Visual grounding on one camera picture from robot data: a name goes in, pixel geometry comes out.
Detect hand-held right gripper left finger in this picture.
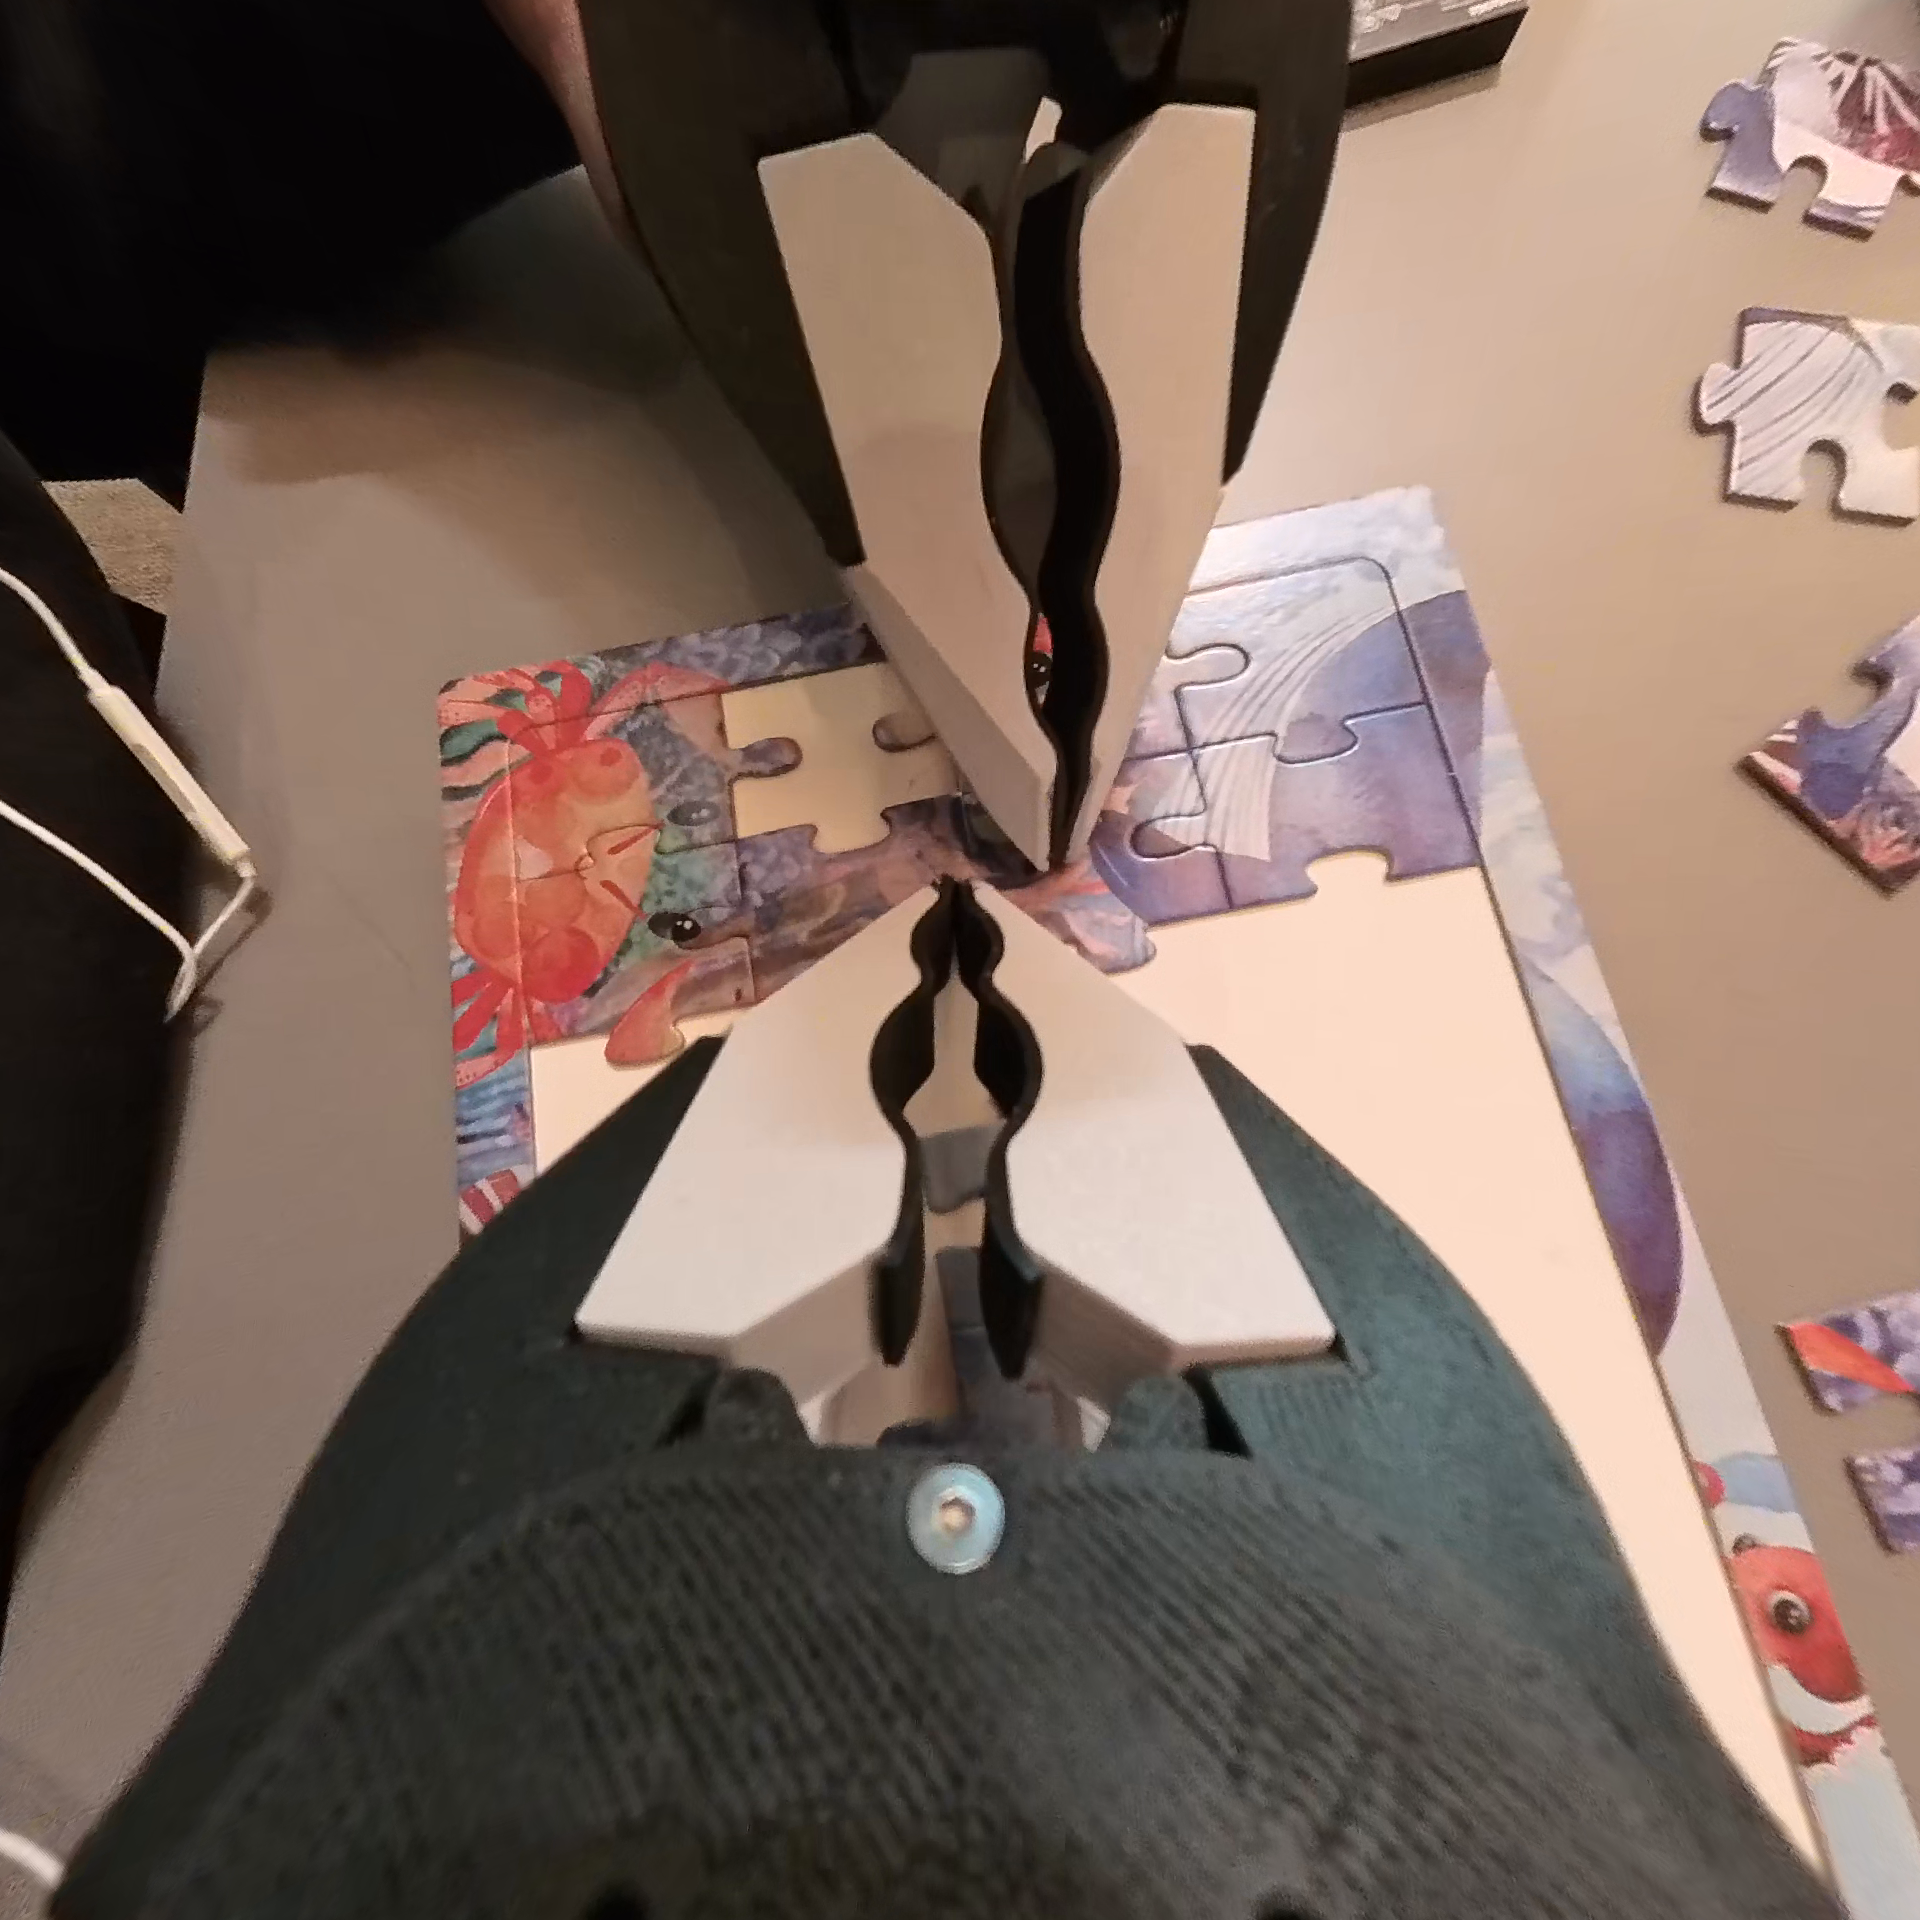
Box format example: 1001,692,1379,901
574,883,965,1442

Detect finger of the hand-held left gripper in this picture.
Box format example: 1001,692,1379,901
758,128,1093,872
1048,106,1260,866

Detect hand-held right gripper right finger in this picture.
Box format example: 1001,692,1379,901
960,883,1339,1444

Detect ocean jigsaw puzzle tray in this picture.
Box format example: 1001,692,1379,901
434,487,1877,1920

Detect assembled crab whale puzzle pieces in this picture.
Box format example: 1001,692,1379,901
507,555,1427,1051

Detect black printed cardboard box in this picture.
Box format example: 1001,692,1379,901
1347,0,1513,106

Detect scattered loose puzzle pieces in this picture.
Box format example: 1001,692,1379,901
1696,37,1920,1557

